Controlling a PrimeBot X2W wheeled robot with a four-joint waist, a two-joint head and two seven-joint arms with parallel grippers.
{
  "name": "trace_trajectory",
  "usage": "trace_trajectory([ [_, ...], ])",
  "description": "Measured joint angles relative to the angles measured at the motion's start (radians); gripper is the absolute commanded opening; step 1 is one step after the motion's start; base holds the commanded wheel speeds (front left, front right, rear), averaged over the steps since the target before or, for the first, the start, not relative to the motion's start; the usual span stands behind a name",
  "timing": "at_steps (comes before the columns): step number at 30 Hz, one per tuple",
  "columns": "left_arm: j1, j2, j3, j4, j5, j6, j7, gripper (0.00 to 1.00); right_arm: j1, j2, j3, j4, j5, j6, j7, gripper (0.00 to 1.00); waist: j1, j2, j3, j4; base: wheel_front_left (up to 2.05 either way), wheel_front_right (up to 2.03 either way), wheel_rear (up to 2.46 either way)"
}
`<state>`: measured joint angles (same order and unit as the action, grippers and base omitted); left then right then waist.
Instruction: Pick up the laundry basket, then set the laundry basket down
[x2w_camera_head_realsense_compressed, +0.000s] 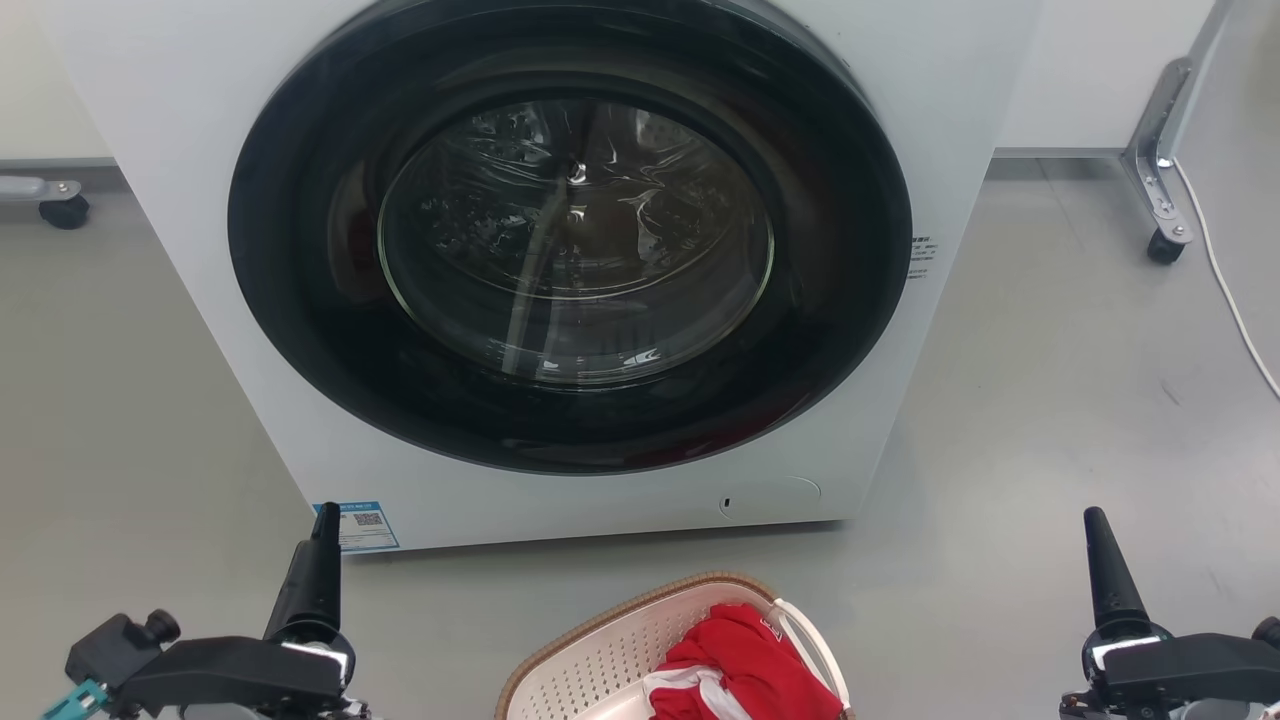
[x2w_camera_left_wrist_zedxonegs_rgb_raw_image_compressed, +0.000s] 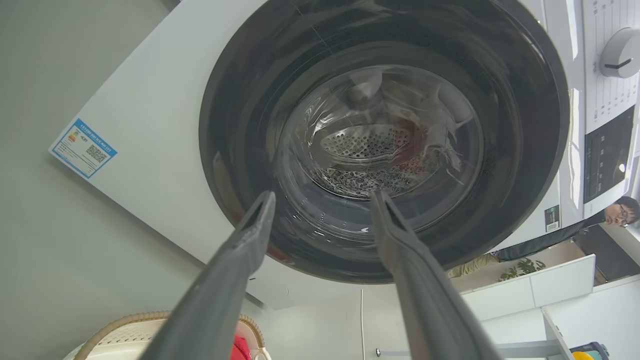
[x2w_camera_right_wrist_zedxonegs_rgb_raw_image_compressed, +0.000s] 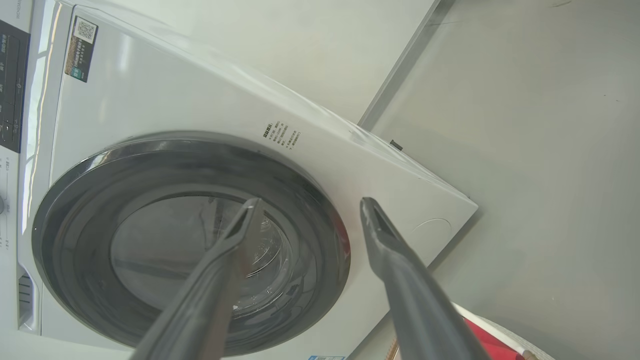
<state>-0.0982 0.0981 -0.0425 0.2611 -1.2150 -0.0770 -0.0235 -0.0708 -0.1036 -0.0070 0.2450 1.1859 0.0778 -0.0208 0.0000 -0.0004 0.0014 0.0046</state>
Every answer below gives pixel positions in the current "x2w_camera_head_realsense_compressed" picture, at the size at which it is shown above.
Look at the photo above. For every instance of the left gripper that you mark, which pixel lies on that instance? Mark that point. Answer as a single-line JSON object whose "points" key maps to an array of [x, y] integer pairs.
{"points": [[230, 670]]}

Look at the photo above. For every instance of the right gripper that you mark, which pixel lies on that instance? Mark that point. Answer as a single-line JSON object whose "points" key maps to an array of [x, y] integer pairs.
{"points": [[1190, 670]]}

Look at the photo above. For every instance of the beige perforated laundry basket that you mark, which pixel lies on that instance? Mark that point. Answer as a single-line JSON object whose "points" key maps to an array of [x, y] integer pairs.
{"points": [[600, 660]]}

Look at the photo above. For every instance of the blue QR code sticker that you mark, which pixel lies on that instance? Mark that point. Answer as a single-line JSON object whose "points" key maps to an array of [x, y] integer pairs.
{"points": [[370, 526]]}

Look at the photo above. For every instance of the round black washing machine door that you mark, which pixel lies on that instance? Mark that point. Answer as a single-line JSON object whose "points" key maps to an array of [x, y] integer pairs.
{"points": [[300, 300]]}

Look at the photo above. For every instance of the black caster wheel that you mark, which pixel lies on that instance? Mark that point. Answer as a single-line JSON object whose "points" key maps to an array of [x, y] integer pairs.
{"points": [[64, 211], [1165, 246]]}

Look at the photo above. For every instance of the red and white garment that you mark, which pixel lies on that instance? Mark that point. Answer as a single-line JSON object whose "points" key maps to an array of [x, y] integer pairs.
{"points": [[740, 650]]}

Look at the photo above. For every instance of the white front-load washing machine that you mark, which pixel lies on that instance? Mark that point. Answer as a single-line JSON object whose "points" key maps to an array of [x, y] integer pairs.
{"points": [[960, 100]]}

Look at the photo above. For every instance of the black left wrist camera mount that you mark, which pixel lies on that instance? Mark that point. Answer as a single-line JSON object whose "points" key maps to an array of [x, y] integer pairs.
{"points": [[115, 645]]}

